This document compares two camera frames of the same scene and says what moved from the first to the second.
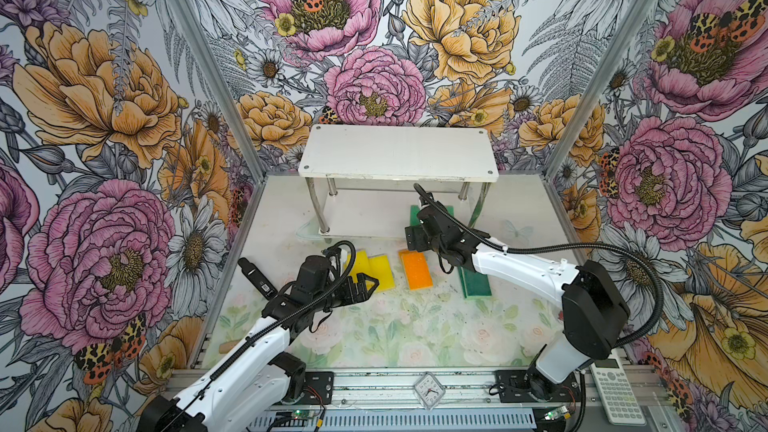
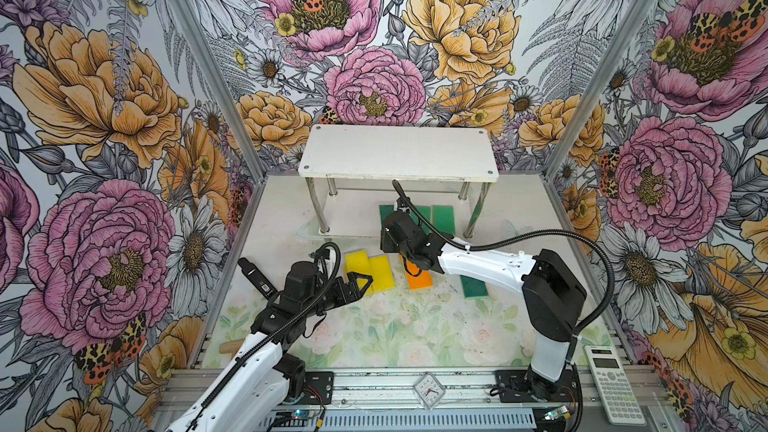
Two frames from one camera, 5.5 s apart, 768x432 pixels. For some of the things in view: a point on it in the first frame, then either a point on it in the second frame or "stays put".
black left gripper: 362,295 stays put
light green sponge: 414,209 stays put
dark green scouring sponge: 474,284 to 385,210
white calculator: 618,397 stays put
